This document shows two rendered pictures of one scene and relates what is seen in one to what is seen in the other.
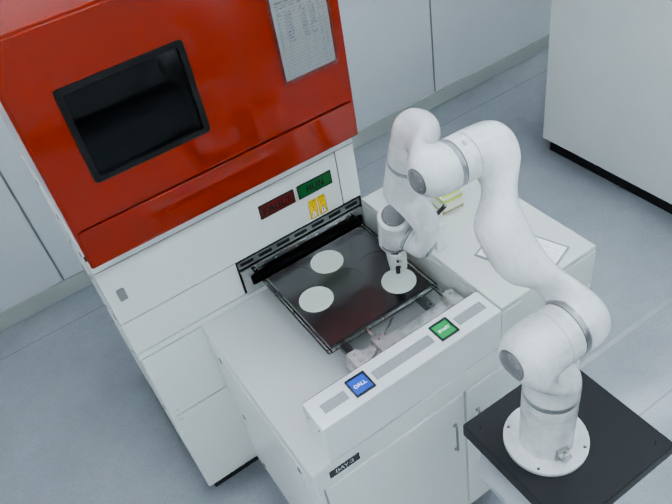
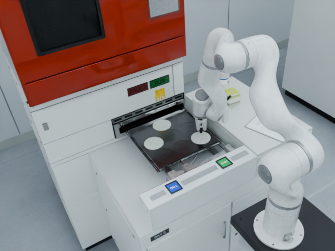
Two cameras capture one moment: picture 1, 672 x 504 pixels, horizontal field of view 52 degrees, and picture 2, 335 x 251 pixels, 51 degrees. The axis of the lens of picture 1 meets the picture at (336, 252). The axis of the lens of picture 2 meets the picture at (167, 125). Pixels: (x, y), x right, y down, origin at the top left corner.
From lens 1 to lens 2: 25 cm
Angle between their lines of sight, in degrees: 5
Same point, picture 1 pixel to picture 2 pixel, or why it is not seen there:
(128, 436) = (42, 218)
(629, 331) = (322, 189)
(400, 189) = (207, 76)
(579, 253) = not seen: hidden behind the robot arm
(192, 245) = (88, 104)
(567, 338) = (299, 160)
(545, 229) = not seen: hidden behind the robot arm
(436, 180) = (230, 61)
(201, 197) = (96, 75)
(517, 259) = (273, 112)
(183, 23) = not seen: outside the picture
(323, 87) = (170, 24)
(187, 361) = (78, 173)
